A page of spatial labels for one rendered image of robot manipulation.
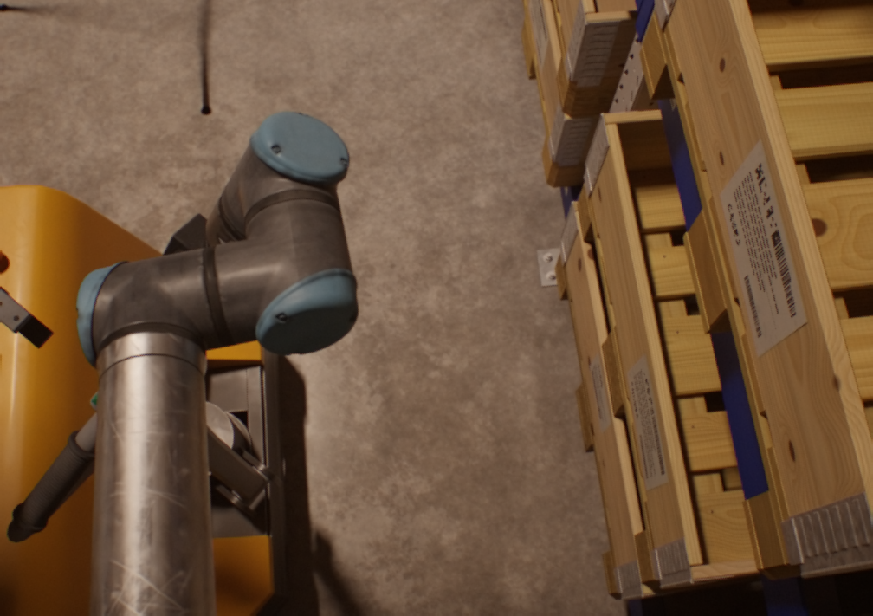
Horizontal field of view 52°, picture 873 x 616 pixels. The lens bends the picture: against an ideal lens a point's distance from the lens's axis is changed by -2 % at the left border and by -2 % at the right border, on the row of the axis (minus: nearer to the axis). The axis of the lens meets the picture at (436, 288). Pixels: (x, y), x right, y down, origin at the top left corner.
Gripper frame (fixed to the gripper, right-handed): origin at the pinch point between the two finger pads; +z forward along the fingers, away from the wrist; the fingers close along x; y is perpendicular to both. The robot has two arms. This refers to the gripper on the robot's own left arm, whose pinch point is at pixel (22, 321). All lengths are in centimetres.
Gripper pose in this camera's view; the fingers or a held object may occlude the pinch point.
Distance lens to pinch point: 113.1
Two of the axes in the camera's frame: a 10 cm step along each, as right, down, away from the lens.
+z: 7.7, 6.4, 0.6
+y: -6.0, 7.4, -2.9
